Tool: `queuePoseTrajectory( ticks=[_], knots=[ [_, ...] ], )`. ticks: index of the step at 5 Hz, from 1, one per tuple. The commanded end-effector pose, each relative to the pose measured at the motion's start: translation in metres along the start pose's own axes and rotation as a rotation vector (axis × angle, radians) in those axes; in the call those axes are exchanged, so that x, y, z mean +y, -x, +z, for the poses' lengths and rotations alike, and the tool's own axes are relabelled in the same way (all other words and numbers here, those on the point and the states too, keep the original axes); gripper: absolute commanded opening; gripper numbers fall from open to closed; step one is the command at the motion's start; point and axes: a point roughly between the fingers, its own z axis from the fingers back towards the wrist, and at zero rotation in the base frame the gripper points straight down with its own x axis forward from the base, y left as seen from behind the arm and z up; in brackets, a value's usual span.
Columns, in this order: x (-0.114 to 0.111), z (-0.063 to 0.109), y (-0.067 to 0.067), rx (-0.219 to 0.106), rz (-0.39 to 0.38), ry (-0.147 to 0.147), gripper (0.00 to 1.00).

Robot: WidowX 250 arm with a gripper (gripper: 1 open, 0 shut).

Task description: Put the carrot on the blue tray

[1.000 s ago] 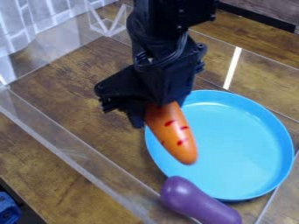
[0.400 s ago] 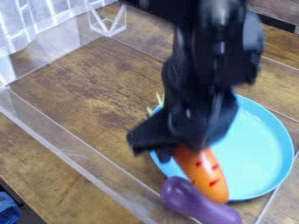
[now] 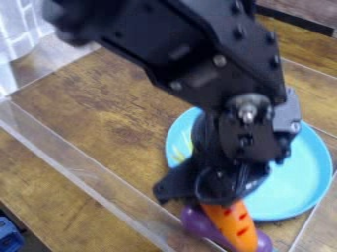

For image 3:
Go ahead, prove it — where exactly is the blue plastic object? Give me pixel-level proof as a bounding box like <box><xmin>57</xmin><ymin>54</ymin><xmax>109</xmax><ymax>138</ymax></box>
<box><xmin>0</xmin><ymin>217</ymin><xmax>24</xmax><ymax>252</ymax></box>

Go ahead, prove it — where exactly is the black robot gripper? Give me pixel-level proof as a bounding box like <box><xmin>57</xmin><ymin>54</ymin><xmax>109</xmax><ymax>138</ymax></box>
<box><xmin>152</xmin><ymin>88</ymin><xmax>301</xmax><ymax>206</ymax></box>

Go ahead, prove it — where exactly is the purple toy eggplant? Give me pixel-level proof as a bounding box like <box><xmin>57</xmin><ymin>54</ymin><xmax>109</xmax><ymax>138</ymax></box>
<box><xmin>179</xmin><ymin>203</ymin><xmax>275</xmax><ymax>252</ymax></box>

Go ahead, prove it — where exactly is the dark baseboard strip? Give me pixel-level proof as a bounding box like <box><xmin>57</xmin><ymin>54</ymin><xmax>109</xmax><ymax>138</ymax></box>
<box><xmin>256</xmin><ymin>5</ymin><xmax>334</xmax><ymax>37</ymax></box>

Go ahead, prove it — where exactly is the orange toy carrot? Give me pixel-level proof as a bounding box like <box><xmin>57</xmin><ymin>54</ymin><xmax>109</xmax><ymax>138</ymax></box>
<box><xmin>169</xmin><ymin>134</ymin><xmax>260</xmax><ymax>252</ymax></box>

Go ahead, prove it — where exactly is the blue round plastic tray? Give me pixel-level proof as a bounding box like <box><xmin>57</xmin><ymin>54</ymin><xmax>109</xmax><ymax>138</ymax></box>
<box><xmin>164</xmin><ymin>107</ymin><xmax>333</xmax><ymax>222</ymax></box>

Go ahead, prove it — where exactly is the white checkered curtain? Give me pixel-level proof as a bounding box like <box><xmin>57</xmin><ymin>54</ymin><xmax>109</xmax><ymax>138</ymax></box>
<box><xmin>0</xmin><ymin>0</ymin><xmax>53</xmax><ymax>97</ymax></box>

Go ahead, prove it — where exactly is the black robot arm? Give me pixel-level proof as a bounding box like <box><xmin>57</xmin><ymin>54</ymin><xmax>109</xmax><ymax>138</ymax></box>
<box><xmin>41</xmin><ymin>0</ymin><xmax>301</xmax><ymax>206</ymax></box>

